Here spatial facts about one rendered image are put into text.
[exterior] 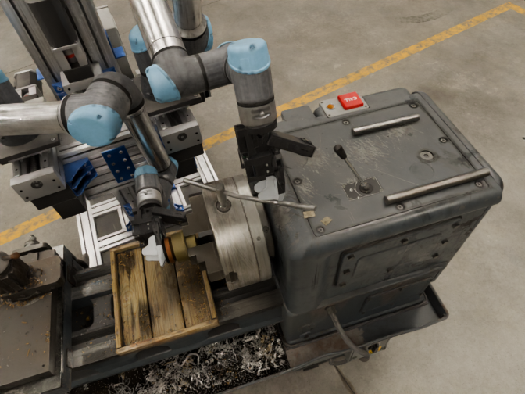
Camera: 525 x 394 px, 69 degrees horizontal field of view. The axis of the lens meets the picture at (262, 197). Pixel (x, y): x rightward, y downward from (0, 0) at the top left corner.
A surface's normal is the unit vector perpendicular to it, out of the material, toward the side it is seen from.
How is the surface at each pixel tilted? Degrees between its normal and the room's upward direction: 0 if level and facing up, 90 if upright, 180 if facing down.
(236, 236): 37
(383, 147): 0
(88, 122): 90
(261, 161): 69
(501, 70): 0
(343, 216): 0
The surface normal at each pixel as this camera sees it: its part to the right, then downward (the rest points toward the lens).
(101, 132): 0.02, 0.79
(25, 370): -0.05, -0.59
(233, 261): 0.22, 0.36
